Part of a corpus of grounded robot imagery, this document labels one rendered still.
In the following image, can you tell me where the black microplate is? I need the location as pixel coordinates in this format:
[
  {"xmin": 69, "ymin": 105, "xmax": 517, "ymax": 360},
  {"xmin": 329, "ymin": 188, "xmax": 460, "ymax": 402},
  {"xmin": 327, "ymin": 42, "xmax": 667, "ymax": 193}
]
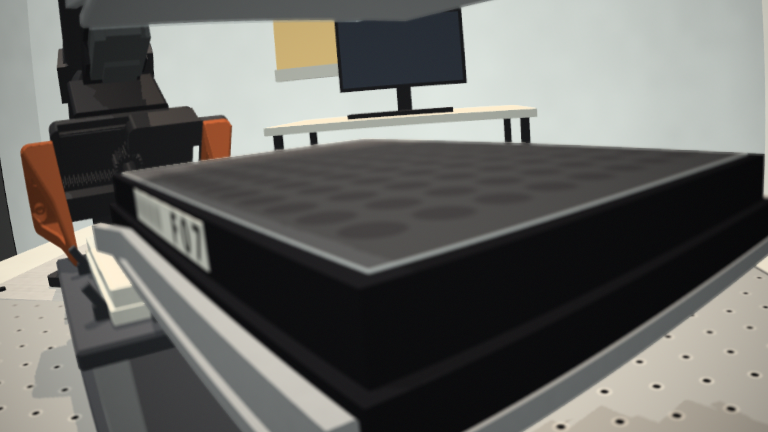
[{"xmin": 110, "ymin": 139, "xmax": 768, "ymax": 432}]

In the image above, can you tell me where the white microplate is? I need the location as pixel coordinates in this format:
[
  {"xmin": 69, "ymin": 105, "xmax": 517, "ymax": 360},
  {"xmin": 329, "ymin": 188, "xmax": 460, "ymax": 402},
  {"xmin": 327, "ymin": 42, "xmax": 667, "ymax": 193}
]
[{"xmin": 85, "ymin": 235, "xmax": 151, "ymax": 326}]

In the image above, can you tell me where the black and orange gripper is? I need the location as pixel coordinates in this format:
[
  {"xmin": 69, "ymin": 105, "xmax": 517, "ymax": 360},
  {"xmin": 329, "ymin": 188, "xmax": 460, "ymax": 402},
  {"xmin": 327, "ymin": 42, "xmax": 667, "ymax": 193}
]
[{"xmin": 20, "ymin": 106, "xmax": 232, "ymax": 266}]

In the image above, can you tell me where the grey shelf rack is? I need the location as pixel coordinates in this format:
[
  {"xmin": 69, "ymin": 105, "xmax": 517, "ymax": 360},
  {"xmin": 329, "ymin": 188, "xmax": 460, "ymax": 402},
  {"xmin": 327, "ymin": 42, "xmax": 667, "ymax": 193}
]
[{"xmin": 65, "ymin": 0, "xmax": 768, "ymax": 432}]

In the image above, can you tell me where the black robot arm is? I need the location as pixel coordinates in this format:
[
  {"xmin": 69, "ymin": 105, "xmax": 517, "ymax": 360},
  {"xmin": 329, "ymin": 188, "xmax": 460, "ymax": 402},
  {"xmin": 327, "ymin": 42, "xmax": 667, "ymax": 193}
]
[{"xmin": 57, "ymin": 0, "xmax": 169, "ymax": 119}]

